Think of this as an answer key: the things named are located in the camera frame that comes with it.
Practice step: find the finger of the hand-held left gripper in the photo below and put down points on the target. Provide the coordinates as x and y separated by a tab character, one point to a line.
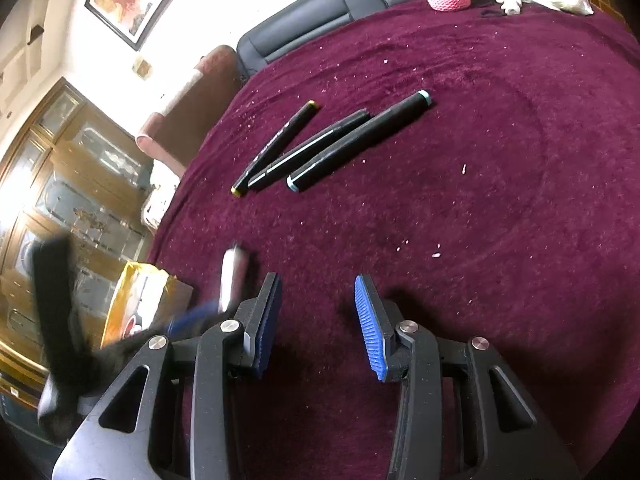
195	319

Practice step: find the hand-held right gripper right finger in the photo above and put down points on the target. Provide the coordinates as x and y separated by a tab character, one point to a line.
369	330

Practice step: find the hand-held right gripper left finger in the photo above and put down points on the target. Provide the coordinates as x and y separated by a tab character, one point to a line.
262	332

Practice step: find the small clear bottle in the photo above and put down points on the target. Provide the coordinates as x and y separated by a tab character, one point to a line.
232	280

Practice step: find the floral cloth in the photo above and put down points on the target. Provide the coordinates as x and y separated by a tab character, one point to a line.
160	200

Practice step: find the wooden glass-door cabinet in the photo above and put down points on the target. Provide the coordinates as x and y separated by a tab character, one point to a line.
75	195

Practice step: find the maroon blanket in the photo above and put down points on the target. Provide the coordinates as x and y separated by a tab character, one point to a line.
475	185

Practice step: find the black marker with yellow caps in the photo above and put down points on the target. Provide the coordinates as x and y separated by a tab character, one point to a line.
280	145

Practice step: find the black marker with blue caps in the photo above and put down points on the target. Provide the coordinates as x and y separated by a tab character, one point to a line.
360	140

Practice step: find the plain black marker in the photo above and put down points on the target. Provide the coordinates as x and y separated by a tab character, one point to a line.
310	147

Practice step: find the brown chair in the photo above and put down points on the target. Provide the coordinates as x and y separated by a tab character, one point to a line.
195	110

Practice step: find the black leather sofa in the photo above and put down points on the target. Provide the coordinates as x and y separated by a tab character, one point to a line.
320	20

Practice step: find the small wall plaque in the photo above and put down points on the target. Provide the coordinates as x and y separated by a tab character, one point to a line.
142	68

